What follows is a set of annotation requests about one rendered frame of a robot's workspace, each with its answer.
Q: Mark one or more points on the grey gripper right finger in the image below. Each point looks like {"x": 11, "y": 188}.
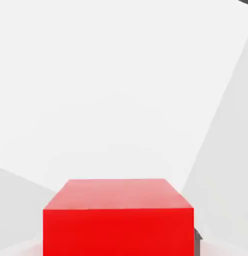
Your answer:
{"x": 208, "y": 249}

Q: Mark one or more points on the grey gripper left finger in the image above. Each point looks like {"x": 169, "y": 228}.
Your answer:
{"x": 34, "y": 251}

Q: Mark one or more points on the small red cube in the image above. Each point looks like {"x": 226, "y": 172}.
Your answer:
{"x": 118, "y": 232}

